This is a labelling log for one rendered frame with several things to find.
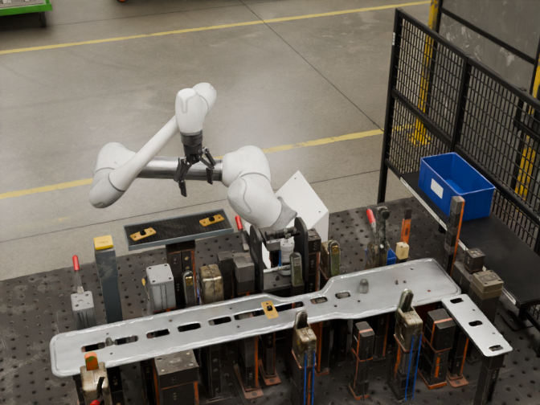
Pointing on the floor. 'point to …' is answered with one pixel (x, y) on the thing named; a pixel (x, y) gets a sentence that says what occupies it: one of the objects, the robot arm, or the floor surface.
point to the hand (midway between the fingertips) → (197, 186)
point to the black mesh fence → (523, 321)
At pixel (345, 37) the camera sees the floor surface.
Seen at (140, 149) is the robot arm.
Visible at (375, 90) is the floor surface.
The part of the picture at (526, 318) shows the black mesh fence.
